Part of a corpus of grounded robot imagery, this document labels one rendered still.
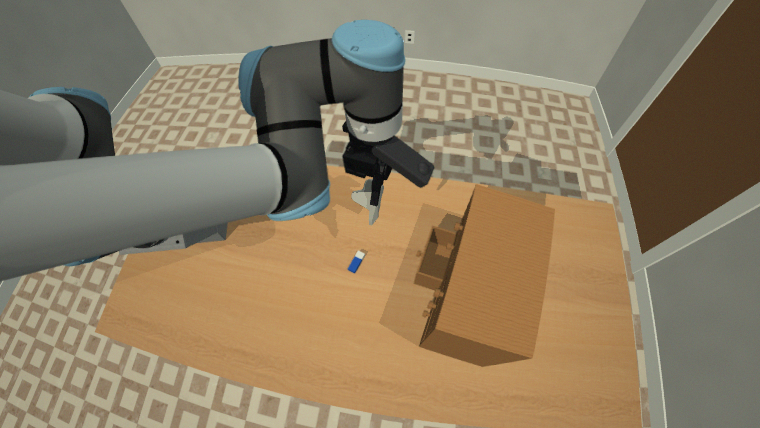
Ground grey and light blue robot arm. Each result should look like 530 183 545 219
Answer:
0 20 434 281

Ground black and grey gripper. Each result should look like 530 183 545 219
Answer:
342 121 395 226

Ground blue and white eraser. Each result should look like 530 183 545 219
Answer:
348 251 365 274

